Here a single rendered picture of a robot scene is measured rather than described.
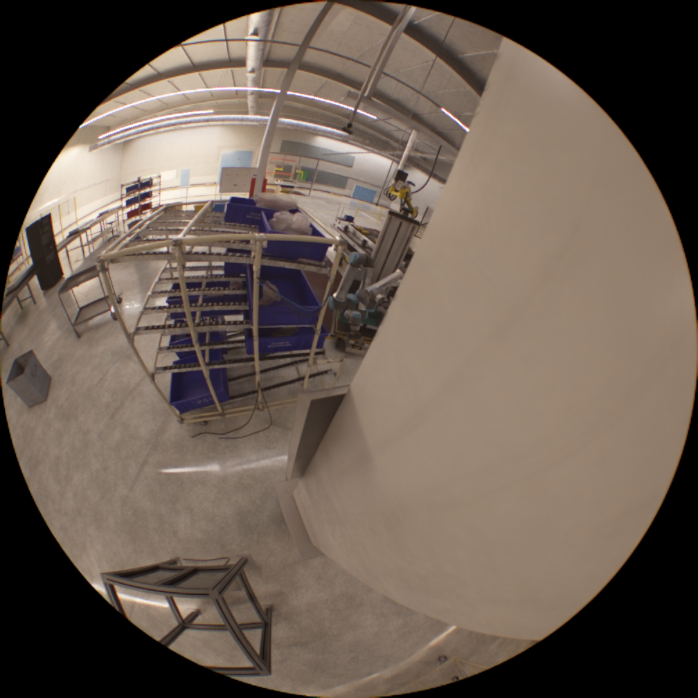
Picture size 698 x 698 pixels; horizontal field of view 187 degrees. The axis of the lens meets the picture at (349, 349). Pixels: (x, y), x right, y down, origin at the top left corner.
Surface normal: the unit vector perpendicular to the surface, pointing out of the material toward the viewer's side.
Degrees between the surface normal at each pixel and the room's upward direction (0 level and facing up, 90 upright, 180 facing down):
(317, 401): 90
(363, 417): 90
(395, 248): 90
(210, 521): 0
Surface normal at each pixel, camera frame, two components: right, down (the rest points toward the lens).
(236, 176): 0.47, 0.71
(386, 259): 0.00, 0.70
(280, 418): 0.28, -0.69
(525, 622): -0.88, 0.09
